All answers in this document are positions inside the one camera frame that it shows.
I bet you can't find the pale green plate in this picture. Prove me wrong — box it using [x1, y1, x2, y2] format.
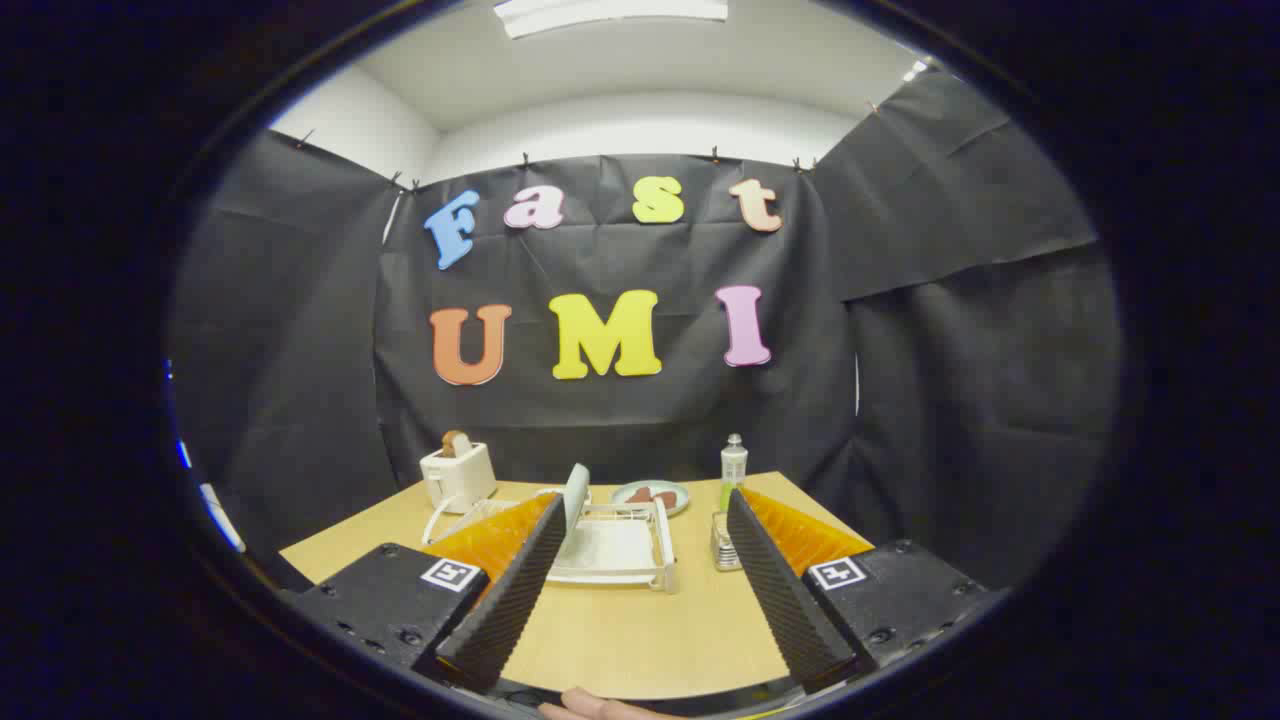
[563, 463, 592, 541]

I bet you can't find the white toaster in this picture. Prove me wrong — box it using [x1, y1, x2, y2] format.
[420, 442, 498, 514]

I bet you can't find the green and white bottle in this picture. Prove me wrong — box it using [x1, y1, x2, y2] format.
[719, 433, 749, 513]

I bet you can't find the ceiling light panel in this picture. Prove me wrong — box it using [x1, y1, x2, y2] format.
[493, 0, 729, 39]

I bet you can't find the black backdrop cloth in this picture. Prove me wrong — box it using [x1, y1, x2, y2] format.
[165, 70, 1126, 591]

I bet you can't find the small pale blue plate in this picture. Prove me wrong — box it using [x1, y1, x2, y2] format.
[611, 480, 691, 518]

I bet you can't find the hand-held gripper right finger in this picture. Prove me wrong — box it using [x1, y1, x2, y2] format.
[725, 487, 1006, 696]

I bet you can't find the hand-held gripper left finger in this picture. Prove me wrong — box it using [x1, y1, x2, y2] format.
[290, 490, 569, 696]

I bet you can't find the white wire dish rack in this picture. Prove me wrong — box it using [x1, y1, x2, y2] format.
[422, 488, 679, 594]

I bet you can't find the clear wire-frame basket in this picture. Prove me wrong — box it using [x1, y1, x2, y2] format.
[711, 510, 743, 572]

